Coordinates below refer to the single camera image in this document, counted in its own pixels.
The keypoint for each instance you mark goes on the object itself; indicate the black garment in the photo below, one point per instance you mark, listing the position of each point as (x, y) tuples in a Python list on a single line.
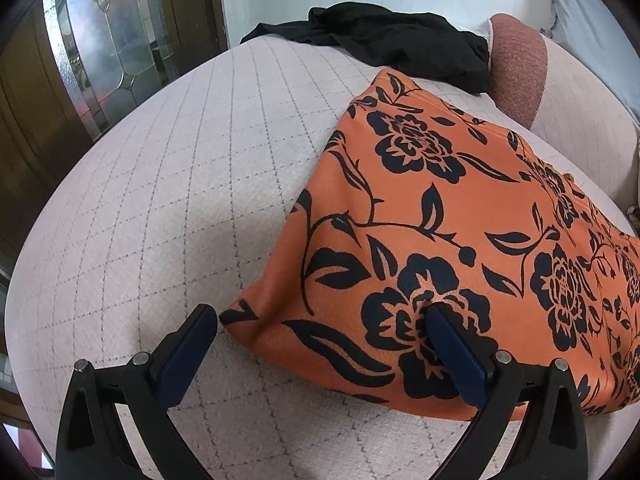
[(400, 40)]

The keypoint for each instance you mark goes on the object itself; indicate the orange black floral blouse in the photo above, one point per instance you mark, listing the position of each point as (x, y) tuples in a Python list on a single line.
[(425, 210)]

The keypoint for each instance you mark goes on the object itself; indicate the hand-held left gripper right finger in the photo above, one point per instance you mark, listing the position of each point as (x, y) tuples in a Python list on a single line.
[(457, 355)]

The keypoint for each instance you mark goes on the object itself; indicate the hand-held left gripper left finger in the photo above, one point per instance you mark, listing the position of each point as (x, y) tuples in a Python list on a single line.
[(187, 355)]

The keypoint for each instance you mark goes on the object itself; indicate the wooden door with leaded glass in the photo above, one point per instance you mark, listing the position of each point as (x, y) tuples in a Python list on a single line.
[(190, 10)]

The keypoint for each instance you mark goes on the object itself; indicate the grey pillow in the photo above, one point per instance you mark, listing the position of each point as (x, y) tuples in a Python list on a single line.
[(590, 10)]

